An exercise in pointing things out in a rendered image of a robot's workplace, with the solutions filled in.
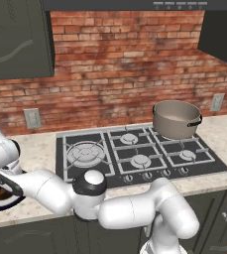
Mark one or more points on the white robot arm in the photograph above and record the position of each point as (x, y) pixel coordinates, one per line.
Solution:
(131, 211)

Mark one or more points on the grey metal pot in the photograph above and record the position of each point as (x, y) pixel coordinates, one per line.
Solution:
(174, 125)

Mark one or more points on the brown frozen meat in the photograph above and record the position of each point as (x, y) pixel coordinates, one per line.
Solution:
(0, 194)

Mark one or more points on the black gas hob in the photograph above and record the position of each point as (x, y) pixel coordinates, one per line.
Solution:
(144, 149)

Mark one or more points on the hob control knob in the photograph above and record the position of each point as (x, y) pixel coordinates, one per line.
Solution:
(166, 173)
(128, 179)
(183, 170)
(147, 176)

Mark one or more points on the dark green base cupboard door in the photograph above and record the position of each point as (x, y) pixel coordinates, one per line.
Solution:
(214, 231)
(115, 241)
(29, 239)

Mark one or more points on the dark range hood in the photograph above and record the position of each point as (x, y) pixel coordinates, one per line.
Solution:
(125, 4)

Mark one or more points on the grey wall socket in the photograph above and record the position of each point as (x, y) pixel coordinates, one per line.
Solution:
(32, 118)
(217, 102)

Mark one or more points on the dark green wall cupboard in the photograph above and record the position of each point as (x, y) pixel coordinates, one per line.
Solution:
(222, 36)
(16, 36)

